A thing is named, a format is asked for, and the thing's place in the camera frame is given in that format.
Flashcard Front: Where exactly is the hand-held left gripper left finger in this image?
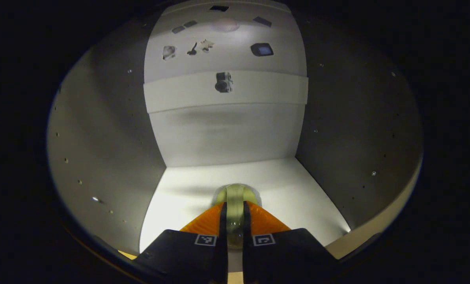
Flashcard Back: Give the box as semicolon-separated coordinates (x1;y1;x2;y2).
134;202;228;284

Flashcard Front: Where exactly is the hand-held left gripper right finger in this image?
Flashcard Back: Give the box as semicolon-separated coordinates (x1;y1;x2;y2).
243;201;338;284

